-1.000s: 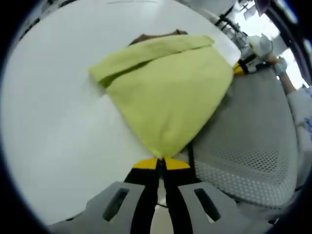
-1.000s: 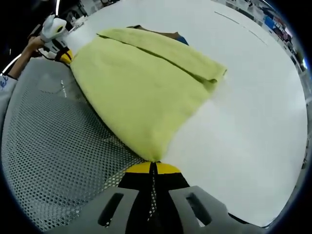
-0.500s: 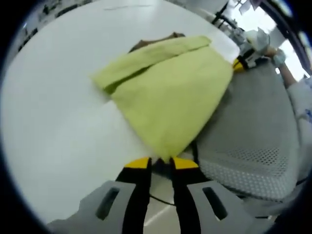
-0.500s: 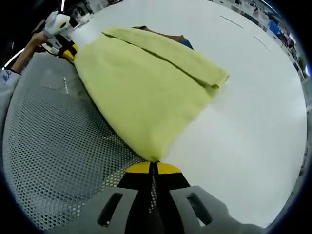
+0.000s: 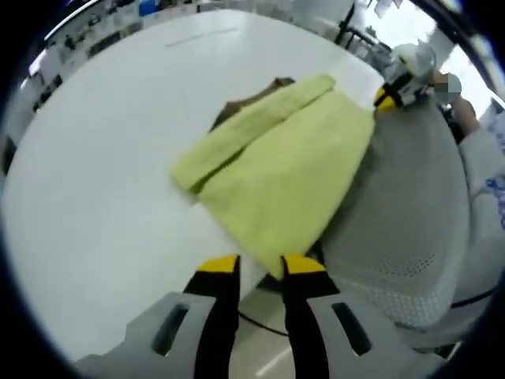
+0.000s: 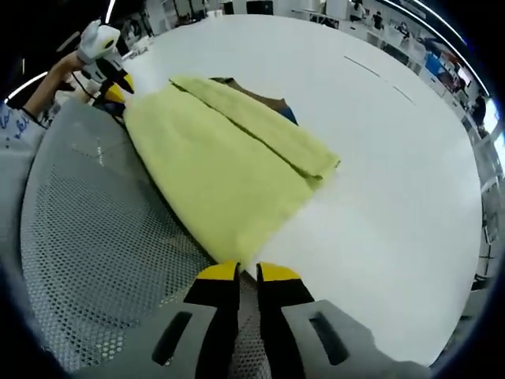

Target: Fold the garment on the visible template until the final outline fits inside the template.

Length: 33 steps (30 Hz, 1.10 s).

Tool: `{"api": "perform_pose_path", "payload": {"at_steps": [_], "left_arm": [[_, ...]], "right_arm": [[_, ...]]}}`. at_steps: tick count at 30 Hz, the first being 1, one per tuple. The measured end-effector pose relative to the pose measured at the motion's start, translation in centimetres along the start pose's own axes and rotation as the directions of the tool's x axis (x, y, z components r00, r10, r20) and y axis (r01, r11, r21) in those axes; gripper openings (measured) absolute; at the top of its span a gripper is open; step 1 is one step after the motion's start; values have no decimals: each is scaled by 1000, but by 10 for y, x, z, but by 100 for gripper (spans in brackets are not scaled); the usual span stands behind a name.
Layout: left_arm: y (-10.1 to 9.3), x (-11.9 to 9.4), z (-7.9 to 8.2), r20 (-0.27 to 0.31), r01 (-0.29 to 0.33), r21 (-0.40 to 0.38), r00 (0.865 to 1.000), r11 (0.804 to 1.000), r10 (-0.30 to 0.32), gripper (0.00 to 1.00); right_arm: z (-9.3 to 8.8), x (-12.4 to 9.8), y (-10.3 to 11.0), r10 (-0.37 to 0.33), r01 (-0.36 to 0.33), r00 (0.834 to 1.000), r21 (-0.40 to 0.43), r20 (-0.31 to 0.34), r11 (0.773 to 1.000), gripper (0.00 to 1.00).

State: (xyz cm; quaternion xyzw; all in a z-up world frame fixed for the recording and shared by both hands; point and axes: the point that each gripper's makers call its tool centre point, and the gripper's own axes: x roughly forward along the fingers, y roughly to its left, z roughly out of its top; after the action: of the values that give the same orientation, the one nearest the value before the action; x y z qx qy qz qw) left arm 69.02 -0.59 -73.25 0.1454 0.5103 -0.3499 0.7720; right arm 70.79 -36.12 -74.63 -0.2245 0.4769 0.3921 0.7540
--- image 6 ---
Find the black box cabinet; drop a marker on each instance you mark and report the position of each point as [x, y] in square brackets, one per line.
[259, 6]

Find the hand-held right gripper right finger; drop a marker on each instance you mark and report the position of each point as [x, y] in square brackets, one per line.
[282, 316]

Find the person's left hand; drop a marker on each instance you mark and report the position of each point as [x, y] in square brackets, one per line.
[71, 65]

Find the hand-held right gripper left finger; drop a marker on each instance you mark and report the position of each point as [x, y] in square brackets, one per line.
[219, 316]

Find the small bright monitor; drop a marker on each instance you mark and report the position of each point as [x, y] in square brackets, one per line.
[464, 77]

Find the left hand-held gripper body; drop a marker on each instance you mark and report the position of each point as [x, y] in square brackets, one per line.
[94, 45]

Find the yellow garment blue black sleeves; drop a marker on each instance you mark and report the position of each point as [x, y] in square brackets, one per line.
[221, 169]

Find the blue storage box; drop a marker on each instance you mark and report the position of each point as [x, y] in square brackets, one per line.
[432, 63]

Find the ceiling light strip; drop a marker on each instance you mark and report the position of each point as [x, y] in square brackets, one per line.
[27, 90]

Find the white shirt with blue script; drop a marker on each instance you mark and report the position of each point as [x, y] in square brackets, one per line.
[16, 134]

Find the white clutter pile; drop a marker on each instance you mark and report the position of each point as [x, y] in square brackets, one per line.
[138, 51]

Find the grey mesh office chair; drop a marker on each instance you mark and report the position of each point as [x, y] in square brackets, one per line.
[98, 237]

